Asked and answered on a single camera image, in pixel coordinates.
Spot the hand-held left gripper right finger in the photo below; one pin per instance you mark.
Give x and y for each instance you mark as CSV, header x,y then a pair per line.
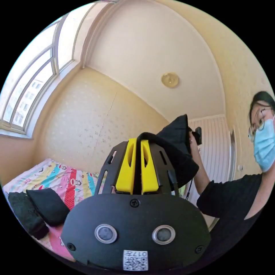
x,y
149,174

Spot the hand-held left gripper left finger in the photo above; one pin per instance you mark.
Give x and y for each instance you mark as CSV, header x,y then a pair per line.
x,y
124,171

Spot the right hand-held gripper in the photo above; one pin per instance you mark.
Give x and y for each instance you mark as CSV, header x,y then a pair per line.
x,y
198,135

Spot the black pants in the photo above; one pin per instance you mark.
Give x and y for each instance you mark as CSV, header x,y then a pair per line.
x,y
178,154

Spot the person's right forearm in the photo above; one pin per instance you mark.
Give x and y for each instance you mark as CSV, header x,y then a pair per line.
x,y
200,171

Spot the bed with colourful printed sheet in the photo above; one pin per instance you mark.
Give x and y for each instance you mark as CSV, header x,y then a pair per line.
x,y
64,178

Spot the person's right hand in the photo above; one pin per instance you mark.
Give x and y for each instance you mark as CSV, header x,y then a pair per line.
x,y
194,144

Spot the white slatted door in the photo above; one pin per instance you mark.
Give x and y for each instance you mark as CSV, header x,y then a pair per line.
x,y
212,150

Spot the round ceiling lamp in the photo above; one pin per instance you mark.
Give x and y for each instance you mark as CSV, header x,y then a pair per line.
x,y
170,80

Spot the person's body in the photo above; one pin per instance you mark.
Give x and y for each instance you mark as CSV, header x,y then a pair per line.
x,y
236,204

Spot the pile of clothes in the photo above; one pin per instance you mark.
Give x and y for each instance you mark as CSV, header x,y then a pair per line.
x,y
43,206

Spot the window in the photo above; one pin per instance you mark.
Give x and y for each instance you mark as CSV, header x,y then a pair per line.
x,y
32,75

